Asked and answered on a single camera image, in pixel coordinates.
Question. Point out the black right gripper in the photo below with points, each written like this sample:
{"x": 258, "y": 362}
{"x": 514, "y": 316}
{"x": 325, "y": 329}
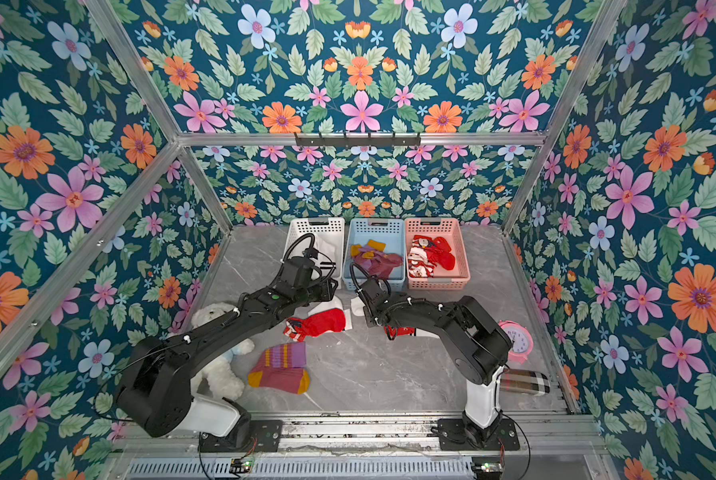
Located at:
{"x": 370, "y": 308}

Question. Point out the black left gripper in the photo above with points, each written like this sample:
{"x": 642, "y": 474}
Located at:
{"x": 327, "y": 293}

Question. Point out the purple striped sock bottom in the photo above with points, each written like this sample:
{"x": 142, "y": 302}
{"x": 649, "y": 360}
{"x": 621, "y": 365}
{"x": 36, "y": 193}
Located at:
{"x": 393, "y": 261}

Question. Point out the purple striped sock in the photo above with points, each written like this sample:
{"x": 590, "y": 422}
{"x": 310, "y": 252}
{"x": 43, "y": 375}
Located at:
{"x": 393, "y": 261}
{"x": 282, "y": 367}
{"x": 367, "y": 249}

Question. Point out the red white striped santa sock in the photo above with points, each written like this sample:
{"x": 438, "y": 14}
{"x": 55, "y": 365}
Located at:
{"x": 418, "y": 262}

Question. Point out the plain red sock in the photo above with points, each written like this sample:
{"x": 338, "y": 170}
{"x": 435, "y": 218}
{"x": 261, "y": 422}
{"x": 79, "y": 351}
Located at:
{"x": 438, "y": 252}

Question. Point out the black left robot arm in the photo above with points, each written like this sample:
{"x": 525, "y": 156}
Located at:
{"x": 155, "y": 387}

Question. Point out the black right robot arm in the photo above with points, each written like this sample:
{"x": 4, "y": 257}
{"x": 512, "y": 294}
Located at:
{"x": 475, "y": 342}

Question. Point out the white plastic basket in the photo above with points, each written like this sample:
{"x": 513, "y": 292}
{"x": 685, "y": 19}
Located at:
{"x": 329, "y": 233}

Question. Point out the light blue plastic basket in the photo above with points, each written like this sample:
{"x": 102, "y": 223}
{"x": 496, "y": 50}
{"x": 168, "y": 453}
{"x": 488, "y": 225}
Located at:
{"x": 388, "y": 231}

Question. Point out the pink plastic basket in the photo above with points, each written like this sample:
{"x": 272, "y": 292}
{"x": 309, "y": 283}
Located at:
{"x": 441, "y": 279}

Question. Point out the white sock black stripes left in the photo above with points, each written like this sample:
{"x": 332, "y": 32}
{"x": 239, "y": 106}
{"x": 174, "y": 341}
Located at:
{"x": 335, "y": 303}

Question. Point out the white sock far right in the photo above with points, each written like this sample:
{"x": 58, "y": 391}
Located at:
{"x": 419, "y": 333}

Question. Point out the white teddy bear blue sweater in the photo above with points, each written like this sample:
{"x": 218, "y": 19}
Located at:
{"x": 217, "y": 379}

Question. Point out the pink alarm clock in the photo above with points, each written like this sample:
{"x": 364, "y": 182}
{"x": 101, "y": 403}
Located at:
{"x": 522, "y": 341}

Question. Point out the plaid beige pouch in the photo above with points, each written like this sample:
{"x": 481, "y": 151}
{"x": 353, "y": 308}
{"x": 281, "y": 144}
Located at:
{"x": 527, "y": 382}

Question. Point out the black hook rail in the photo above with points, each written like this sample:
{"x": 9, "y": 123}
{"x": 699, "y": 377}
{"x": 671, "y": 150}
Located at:
{"x": 346, "y": 140}

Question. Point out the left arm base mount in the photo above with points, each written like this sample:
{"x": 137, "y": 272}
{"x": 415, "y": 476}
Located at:
{"x": 248, "y": 437}

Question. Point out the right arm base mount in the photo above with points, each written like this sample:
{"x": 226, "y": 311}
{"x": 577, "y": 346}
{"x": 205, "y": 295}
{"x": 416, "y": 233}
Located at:
{"x": 462, "y": 434}

